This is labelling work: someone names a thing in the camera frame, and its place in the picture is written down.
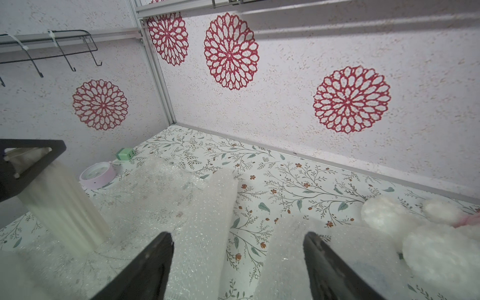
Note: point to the black wall shelf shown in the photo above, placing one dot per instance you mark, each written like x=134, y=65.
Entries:
x=223, y=3

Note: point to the black wire wall rack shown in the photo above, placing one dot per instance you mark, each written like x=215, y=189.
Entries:
x=32, y=48

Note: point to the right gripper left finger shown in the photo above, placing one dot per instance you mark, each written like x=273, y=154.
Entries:
x=146, y=276

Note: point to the white pink plush toy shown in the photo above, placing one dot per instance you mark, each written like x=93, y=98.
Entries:
x=442, y=248

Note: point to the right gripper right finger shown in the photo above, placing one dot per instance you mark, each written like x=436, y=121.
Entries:
x=330, y=278

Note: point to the lilac tape roll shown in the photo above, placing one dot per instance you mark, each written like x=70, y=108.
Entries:
x=98, y=175

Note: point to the cream ribbed ceramic vase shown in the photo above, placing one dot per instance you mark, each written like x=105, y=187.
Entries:
x=58, y=201

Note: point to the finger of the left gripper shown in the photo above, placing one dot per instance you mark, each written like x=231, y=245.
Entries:
x=23, y=160

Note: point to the green cube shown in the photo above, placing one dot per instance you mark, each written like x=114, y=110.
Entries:
x=125, y=154

